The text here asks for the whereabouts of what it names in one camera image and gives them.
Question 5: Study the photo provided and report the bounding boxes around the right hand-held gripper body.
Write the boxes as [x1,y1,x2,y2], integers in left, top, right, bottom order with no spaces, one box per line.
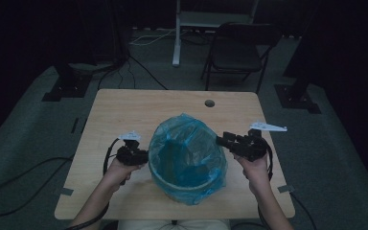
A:
[235,121,288,163]

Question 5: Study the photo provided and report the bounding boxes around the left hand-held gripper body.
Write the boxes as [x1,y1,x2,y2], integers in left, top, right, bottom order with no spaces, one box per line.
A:
[116,129,143,168]

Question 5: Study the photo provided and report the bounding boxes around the blue plastic bag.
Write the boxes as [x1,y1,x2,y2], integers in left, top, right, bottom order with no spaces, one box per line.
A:
[147,112,229,206]

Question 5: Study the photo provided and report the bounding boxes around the green plastic bucket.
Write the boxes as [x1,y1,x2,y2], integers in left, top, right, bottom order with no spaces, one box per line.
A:
[149,159,222,197]

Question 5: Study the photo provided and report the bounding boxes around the person's left hand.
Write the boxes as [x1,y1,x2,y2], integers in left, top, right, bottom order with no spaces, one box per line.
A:
[103,157,146,194]

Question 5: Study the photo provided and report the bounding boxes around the person's right hand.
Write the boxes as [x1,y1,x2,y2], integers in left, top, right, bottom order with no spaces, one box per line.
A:
[234,152,272,196]

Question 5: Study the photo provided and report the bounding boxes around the black stand with square base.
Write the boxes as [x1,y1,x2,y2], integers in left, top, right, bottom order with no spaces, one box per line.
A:
[273,47,322,115]
[41,61,94,103]

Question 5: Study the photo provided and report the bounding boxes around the black folding chair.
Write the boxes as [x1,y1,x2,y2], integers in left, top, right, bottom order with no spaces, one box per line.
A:
[200,21,283,94]

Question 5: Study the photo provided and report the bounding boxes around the black pole with round base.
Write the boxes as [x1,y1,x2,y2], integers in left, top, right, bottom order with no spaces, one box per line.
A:
[68,0,130,73]

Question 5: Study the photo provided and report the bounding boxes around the black floor cables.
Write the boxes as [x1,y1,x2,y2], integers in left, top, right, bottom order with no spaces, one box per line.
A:
[97,55,169,91]

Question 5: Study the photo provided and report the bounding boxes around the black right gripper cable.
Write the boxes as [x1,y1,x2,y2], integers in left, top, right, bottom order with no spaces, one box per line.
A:
[229,139,318,230]

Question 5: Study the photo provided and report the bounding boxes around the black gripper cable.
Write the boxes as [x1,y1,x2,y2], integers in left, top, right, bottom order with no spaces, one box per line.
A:
[229,139,318,230]
[0,137,123,230]

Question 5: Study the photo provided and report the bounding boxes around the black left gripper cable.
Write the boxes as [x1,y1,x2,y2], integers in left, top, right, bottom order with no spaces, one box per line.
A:
[0,137,123,230]

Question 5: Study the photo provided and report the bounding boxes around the white metal desk frame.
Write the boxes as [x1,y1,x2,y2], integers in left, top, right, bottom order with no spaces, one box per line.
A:
[172,0,261,68]

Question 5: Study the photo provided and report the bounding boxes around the white floor cable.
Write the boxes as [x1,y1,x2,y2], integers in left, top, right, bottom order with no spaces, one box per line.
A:
[128,28,177,47]

